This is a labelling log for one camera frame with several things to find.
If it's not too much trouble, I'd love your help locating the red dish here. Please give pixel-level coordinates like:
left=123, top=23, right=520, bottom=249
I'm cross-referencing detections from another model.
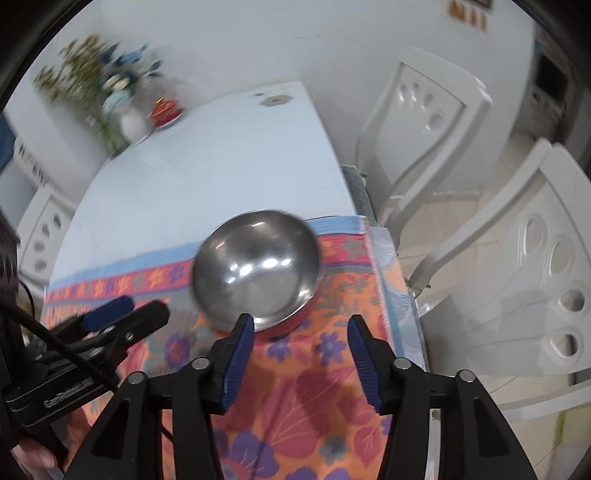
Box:
left=150, top=97, right=185, bottom=130

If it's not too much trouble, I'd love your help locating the stainless steel bowl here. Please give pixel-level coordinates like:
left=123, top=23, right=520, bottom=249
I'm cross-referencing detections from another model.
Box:
left=191, top=210, right=324, bottom=334

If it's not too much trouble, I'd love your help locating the white plastic chair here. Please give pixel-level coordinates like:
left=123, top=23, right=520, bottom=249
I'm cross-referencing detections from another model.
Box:
left=406, top=137, right=591, bottom=425
left=16, top=185, right=78, bottom=288
left=13, top=137, right=52, bottom=186
left=355, top=46, right=495, bottom=228

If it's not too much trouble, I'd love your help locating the white vase with flowers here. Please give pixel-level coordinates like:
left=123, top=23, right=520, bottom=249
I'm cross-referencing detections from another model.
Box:
left=32, top=34, right=164, bottom=158

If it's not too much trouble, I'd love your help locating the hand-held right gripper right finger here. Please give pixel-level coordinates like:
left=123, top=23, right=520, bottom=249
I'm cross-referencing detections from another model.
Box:
left=346, top=315, right=539, bottom=480

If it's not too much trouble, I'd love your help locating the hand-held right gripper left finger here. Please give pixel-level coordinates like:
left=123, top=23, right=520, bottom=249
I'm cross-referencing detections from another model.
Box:
left=65, top=313, right=256, bottom=480

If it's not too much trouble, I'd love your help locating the person's left hand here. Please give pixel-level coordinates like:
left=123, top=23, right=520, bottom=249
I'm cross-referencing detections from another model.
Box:
left=11, top=442, right=59, bottom=480

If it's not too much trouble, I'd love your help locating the blue printed cloth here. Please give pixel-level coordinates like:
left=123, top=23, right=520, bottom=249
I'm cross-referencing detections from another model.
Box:
left=0, top=114, right=16, bottom=172

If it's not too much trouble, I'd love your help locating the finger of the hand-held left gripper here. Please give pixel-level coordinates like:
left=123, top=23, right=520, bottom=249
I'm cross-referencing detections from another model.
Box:
left=69, top=300, right=171, bottom=365
left=48, top=295, right=136, bottom=344

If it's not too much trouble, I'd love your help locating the orange floral cloth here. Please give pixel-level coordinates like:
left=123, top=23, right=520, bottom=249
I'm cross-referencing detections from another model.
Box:
left=44, top=215, right=432, bottom=480

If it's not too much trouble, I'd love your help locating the black cable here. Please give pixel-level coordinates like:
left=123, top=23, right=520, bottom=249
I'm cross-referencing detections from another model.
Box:
left=0, top=302, right=118, bottom=388

